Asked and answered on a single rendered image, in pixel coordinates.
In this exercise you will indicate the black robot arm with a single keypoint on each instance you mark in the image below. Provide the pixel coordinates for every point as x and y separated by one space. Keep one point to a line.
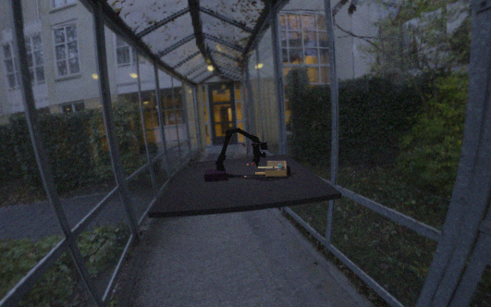
256 147

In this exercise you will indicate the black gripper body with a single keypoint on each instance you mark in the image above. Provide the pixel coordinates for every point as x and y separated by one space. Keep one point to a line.
256 157

